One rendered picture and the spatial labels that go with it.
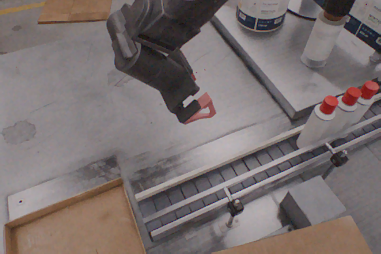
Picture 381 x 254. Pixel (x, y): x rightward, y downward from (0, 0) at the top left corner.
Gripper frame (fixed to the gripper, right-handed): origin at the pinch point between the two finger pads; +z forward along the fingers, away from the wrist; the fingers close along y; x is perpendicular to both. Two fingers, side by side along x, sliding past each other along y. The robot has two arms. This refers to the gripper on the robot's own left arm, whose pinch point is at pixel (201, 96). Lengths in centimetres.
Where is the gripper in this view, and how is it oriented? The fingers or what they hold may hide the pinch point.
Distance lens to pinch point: 58.0
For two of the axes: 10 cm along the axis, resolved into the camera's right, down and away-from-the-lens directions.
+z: 5.9, 2.9, 7.5
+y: -3.8, -7.2, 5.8
